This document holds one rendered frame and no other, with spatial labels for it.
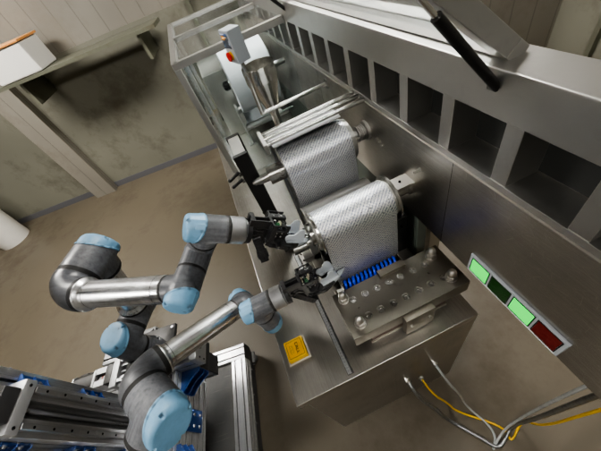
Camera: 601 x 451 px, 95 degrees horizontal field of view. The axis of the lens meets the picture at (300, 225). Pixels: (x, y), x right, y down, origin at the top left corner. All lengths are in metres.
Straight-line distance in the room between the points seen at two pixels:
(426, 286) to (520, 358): 1.17
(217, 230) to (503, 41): 0.64
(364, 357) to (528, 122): 0.78
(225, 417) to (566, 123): 1.86
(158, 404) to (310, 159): 0.77
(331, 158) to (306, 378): 0.73
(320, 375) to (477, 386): 1.13
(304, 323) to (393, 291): 0.36
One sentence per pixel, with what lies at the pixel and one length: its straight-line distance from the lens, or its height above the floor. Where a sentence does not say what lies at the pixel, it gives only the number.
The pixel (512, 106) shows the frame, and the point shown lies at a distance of 0.58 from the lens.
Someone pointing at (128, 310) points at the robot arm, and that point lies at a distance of 1.35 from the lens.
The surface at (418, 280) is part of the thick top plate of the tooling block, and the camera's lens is 0.99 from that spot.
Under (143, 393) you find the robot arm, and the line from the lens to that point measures 0.88.
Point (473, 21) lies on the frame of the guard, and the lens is 0.52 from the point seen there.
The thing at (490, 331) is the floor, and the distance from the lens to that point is 2.09.
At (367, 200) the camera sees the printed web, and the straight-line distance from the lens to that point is 0.82.
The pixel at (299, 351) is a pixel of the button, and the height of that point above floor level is 0.92.
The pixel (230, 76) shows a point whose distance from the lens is 1.59.
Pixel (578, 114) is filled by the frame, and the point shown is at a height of 1.63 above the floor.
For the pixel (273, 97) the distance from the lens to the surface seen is 1.33.
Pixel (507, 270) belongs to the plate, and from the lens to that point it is 0.77.
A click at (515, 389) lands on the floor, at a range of 2.02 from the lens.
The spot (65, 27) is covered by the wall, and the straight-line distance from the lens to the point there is 4.16.
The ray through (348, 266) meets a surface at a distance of 0.95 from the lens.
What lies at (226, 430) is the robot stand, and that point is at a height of 0.21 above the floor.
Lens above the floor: 1.90
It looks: 47 degrees down
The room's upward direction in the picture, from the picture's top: 24 degrees counter-clockwise
